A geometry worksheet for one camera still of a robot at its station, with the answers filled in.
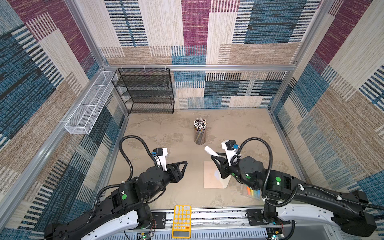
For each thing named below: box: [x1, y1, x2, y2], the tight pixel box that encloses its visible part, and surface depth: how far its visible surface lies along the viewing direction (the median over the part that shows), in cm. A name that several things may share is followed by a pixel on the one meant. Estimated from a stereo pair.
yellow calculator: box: [172, 205, 192, 239], surface depth 74 cm
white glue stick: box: [204, 146, 220, 157], surface depth 67 cm
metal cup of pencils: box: [193, 117, 207, 145], surface depth 91 cm
